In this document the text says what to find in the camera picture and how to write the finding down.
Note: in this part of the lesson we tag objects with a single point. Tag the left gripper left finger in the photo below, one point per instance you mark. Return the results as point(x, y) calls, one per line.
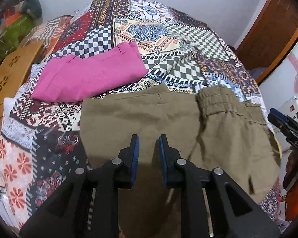
point(86, 205)

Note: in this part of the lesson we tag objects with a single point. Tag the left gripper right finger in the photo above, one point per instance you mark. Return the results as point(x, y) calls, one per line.
point(212, 204)

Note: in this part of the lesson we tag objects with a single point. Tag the olive green pants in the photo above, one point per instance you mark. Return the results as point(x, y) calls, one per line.
point(210, 129)

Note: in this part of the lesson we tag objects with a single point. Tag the patchwork patterned bedspread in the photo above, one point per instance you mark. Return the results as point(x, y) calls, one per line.
point(40, 144)

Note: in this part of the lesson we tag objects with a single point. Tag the teal stuffed toy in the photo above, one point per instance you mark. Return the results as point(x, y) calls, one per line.
point(30, 7)

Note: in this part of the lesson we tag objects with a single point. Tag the orange right sleeve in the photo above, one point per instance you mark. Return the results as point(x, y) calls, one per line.
point(291, 211)

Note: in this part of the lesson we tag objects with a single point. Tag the brown wooden door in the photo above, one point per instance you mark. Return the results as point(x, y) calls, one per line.
point(271, 37)

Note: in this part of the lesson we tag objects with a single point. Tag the pink folded pants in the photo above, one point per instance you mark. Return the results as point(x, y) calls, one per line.
point(73, 79)

